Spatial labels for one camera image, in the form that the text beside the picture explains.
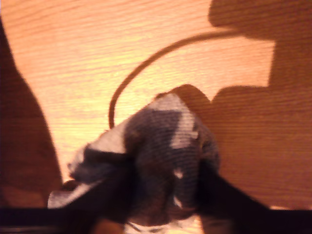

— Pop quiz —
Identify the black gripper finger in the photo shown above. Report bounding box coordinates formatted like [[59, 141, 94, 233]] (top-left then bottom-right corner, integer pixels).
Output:
[[60, 159, 135, 220], [195, 161, 271, 215]]

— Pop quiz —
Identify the grey sock pair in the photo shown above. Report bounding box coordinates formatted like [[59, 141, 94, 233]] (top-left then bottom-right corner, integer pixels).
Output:
[[47, 92, 221, 231]]

